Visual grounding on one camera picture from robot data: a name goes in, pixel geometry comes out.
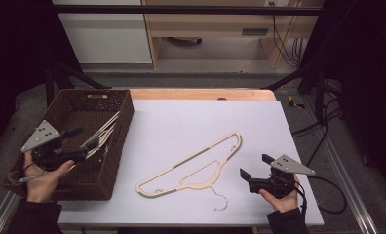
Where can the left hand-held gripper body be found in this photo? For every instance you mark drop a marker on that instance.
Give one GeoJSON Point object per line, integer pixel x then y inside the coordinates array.
{"type": "Point", "coordinates": [41, 138]}

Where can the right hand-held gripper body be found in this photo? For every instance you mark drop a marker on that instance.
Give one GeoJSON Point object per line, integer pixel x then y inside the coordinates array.
{"type": "Point", "coordinates": [278, 183]}

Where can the beige clothes hanger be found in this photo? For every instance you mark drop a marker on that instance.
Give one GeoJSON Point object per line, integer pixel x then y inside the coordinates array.
{"type": "Point", "coordinates": [101, 135]}
{"type": "Point", "coordinates": [187, 159]}

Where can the brown woven basket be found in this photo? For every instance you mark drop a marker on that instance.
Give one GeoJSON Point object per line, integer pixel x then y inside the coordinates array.
{"type": "Point", "coordinates": [113, 169]}

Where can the person's right hand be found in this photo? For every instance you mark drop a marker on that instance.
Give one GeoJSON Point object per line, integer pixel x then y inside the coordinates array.
{"type": "Point", "coordinates": [285, 204]}

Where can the person's left hand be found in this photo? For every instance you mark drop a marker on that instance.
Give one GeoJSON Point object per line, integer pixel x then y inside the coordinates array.
{"type": "Point", "coordinates": [43, 185]}

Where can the black metal stand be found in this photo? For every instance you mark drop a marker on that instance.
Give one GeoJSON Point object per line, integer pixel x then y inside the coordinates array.
{"type": "Point", "coordinates": [319, 97]}
{"type": "Point", "coordinates": [80, 76]}

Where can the yellow and black tool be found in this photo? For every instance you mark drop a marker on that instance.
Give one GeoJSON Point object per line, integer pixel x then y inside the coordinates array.
{"type": "Point", "coordinates": [294, 102]}

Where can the white table cover sheet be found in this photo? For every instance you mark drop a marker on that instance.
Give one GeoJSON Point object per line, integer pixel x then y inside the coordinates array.
{"type": "Point", "coordinates": [181, 123]}

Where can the black curtain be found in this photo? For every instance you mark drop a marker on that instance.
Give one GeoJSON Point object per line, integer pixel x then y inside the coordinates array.
{"type": "Point", "coordinates": [369, 65]}
{"type": "Point", "coordinates": [19, 48]}

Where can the white cabinet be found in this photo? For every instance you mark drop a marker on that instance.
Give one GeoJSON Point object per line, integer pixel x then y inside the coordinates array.
{"type": "Point", "coordinates": [106, 39]}

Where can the beige wooden desk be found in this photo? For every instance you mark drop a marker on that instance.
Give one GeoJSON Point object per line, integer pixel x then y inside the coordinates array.
{"type": "Point", "coordinates": [213, 22]}

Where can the aluminium rail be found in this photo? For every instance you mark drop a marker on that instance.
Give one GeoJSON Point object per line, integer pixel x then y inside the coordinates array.
{"type": "Point", "coordinates": [2, 214]}
{"type": "Point", "coordinates": [353, 195]}

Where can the black metal frame bar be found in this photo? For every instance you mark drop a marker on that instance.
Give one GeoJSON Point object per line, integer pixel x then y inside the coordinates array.
{"type": "Point", "coordinates": [181, 9]}

